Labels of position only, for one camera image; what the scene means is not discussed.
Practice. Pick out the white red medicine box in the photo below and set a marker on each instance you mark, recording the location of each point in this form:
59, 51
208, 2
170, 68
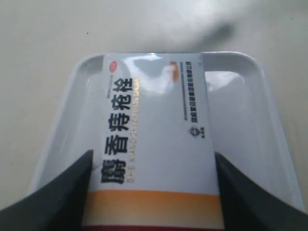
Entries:
157, 170

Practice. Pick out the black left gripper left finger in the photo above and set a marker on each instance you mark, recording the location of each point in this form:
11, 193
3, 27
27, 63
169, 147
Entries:
57, 206

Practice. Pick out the white rectangular plastic tray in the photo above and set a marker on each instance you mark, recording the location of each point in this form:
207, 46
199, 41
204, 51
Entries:
244, 121

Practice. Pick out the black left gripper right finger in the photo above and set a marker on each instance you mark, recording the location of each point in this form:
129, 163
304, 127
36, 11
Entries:
248, 207

